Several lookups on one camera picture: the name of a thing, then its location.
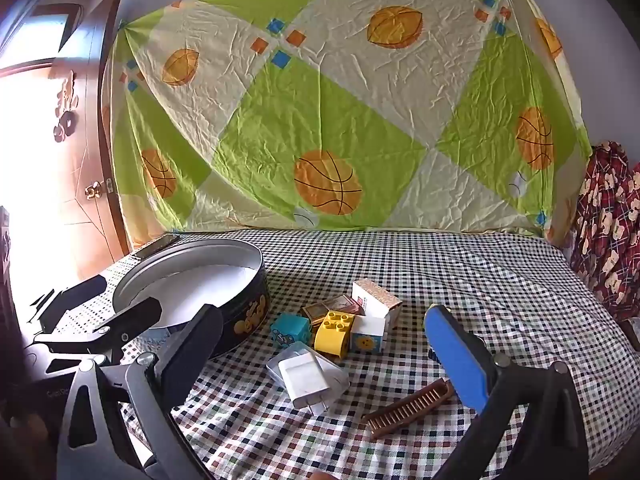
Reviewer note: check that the small dark blue item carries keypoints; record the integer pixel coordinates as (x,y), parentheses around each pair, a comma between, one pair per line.
(432,353)

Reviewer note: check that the clear plastic box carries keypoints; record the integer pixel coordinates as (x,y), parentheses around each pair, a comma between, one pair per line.
(332,375)

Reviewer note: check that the red bear print cloth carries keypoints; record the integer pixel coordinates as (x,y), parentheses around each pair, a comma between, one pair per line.
(607,230)

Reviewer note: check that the flat black device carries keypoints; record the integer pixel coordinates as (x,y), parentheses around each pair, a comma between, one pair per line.
(159,246)

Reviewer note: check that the green basketball print sheet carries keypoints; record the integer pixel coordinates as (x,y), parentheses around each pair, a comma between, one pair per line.
(325,110)

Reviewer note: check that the round black tin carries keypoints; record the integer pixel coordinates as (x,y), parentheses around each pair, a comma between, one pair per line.
(240,320)

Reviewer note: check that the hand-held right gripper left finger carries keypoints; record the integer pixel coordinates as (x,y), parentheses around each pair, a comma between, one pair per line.
(189,345)

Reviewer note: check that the yellow studded building block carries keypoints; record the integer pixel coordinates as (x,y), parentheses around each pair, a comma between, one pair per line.
(336,332)

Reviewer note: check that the checked tablecloth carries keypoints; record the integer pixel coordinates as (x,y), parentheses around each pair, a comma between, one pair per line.
(450,280)

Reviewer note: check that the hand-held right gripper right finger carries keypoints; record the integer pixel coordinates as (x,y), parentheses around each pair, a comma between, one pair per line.
(455,355)

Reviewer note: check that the brown comb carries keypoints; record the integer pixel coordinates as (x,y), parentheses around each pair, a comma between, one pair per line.
(407,407)

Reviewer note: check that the white cube with sunflower print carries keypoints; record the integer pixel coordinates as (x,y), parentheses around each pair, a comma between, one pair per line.
(367,340)

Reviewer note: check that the white charger plug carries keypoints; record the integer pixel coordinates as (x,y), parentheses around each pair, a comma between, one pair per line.
(305,377)

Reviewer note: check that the white box with patterned top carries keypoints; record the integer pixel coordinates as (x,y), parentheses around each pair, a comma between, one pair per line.
(377,300)

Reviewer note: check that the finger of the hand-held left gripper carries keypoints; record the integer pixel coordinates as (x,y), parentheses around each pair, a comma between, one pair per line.
(130,317)
(80,292)

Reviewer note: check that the small brown case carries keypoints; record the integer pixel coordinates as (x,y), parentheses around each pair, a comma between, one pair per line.
(330,306)

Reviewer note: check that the teal toy block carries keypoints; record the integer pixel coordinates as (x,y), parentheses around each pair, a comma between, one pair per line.
(291,331)

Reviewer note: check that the wooden cabinet door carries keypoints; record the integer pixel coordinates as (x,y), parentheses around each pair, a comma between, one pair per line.
(65,125)

